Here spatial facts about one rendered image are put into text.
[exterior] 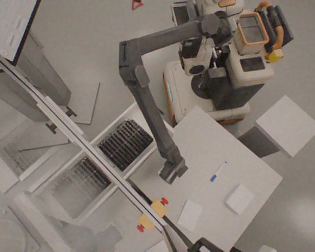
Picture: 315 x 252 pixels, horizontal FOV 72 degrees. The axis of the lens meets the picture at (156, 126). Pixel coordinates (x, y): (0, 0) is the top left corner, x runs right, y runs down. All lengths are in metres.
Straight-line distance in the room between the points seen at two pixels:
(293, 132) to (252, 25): 0.68
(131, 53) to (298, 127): 1.12
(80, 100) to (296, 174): 2.11
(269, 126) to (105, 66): 1.68
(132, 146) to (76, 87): 1.31
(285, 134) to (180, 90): 0.89
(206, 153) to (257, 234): 1.08
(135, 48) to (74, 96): 1.59
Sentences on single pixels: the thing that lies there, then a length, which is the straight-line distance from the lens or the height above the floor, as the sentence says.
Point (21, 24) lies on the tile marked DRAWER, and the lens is 1.48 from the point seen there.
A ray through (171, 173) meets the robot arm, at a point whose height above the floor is 1.01.
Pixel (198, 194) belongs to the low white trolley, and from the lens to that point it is 1.20.
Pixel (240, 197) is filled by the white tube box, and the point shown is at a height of 0.81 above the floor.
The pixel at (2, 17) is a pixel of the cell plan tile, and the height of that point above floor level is 1.06.
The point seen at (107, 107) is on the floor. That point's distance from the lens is 2.16.
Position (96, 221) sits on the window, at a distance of 0.17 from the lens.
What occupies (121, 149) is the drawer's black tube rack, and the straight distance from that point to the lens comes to 1.07.
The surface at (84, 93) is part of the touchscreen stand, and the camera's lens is 2.24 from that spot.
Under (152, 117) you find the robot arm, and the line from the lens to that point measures 0.79.
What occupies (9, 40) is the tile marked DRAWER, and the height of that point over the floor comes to 1.01.
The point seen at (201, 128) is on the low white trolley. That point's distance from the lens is 1.28.
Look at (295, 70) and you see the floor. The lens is 2.80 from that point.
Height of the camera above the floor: 1.94
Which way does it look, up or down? 71 degrees down
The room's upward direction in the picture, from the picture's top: 5 degrees clockwise
